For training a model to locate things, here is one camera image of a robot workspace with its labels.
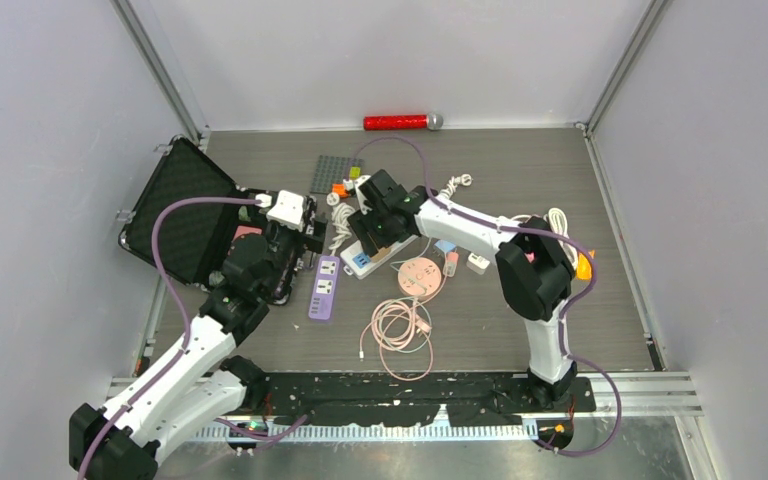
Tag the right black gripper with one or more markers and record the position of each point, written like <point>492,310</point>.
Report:
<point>362,223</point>

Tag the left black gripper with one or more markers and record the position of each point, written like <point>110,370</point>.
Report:
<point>305,241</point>

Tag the beige cube adapter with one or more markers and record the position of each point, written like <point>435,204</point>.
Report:
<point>380,253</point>

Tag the white multicolour power strip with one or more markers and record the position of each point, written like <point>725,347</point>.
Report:
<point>357,263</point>

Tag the salmon pink charger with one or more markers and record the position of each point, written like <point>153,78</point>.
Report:
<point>450,264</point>

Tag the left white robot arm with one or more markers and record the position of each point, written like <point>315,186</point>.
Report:
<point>199,378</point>

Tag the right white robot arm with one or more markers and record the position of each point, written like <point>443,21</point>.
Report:
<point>534,271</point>

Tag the orange curved lego piece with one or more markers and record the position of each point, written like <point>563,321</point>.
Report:
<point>340,190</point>

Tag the purple power strip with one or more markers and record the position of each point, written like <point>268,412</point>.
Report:
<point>323,294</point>

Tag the light blue charger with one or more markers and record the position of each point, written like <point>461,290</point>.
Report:
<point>443,247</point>

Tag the pink round power socket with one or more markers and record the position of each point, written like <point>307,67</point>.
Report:
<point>419,277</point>

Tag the grey lego baseplate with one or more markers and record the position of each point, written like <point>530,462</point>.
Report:
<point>330,170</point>

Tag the black poker chip case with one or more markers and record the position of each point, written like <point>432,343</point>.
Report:
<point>190,214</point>

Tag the red glitter microphone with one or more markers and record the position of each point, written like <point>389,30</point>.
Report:
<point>430,121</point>

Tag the white USB power strip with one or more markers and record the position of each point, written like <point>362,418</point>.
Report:
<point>477,263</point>

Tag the orange small object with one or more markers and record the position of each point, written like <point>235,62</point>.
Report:
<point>584,268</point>

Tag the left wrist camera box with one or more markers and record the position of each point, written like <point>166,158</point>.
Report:
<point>288,210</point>

